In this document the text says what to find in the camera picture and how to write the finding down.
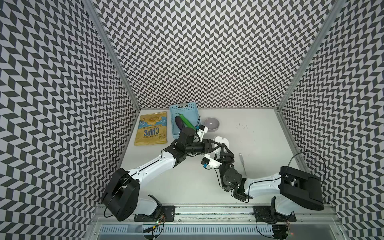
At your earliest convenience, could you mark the aluminium front rail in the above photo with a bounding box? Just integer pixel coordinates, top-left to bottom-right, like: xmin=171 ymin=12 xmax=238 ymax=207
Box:
xmin=89 ymin=204 xmax=342 ymax=226

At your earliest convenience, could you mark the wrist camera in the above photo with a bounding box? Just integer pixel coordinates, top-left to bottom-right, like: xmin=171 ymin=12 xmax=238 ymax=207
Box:
xmin=201 ymin=154 xmax=222 ymax=169
xmin=196 ymin=125 xmax=208 ymax=142

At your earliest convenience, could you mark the lilac ceramic bowl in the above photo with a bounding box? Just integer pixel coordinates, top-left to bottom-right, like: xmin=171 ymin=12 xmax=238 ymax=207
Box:
xmin=204 ymin=117 xmax=220 ymax=132

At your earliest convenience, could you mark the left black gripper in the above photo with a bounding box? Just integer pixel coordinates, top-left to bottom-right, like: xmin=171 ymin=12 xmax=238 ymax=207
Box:
xmin=185 ymin=138 xmax=221 ymax=155

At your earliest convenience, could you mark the green toy cucumber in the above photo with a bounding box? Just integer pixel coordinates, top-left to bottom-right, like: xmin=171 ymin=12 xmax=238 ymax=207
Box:
xmin=177 ymin=113 xmax=196 ymax=129

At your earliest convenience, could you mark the light blue plastic basket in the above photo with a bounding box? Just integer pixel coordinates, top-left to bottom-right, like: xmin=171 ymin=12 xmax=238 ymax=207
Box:
xmin=169 ymin=102 xmax=201 ymax=139

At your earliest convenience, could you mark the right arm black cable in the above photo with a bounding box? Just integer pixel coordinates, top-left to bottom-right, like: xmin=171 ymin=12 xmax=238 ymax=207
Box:
xmin=286 ymin=150 xmax=327 ymax=184

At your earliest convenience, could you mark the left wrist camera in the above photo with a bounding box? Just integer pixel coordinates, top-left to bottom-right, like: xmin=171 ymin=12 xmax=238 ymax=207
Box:
xmin=196 ymin=125 xmax=208 ymax=142

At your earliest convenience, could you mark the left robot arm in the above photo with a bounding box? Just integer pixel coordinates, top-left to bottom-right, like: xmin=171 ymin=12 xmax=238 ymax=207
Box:
xmin=102 ymin=128 xmax=222 ymax=222

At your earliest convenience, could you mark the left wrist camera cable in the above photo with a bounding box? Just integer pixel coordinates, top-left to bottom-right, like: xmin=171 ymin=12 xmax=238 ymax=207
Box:
xmin=193 ymin=115 xmax=202 ymax=142

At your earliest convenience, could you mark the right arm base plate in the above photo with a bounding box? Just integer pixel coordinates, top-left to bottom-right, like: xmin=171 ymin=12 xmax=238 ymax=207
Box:
xmin=253 ymin=205 xmax=297 ymax=224

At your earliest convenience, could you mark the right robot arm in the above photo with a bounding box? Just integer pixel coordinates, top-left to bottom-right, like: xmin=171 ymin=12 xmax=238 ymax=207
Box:
xmin=218 ymin=144 xmax=324 ymax=216

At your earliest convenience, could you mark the clear handle screwdriver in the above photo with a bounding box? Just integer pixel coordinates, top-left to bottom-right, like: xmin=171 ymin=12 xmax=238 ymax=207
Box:
xmin=239 ymin=153 xmax=247 ymax=176

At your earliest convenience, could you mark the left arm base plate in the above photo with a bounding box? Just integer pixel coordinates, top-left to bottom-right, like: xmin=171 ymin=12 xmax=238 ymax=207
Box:
xmin=134 ymin=206 xmax=176 ymax=223

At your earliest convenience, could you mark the yellow chips bag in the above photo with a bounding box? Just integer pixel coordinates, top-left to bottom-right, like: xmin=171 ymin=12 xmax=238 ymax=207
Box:
xmin=134 ymin=112 xmax=168 ymax=146

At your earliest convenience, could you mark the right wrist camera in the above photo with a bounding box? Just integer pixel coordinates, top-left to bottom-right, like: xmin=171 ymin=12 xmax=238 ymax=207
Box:
xmin=201 ymin=154 xmax=222 ymax=169

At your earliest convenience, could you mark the purple toy eggplant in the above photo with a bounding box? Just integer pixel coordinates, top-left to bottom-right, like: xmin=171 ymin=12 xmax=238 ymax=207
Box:
xmin=175 ymin=116 xmax=185 ymax=131

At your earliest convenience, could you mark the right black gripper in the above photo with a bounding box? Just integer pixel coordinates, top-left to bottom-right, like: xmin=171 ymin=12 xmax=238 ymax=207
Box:
xmin=214 ymin=143 xmax=234 ymax=190

